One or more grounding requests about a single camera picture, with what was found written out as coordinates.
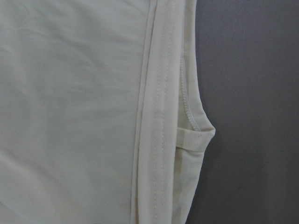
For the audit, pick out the cream long-sleeve printed shirt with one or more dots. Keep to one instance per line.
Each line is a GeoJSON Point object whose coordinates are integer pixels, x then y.
{"type": "Point", "coordinates": [101, 120]}

